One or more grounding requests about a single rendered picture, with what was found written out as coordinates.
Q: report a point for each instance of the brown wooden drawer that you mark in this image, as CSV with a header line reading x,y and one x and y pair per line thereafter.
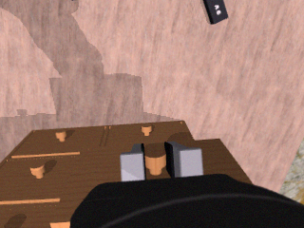
x,y
70,141
146,133
97,165
27,217
27,181

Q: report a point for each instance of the black 9 v battery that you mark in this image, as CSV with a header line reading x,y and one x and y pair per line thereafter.
x,y
216,10

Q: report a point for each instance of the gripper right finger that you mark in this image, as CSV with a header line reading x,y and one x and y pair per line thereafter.
x,y
183,161

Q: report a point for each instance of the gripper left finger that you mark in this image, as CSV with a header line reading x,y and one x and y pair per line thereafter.
x,y
133,164

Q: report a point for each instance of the small brown wooden chest of drawers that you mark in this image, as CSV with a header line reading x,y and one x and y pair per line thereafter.
x,y
107,127

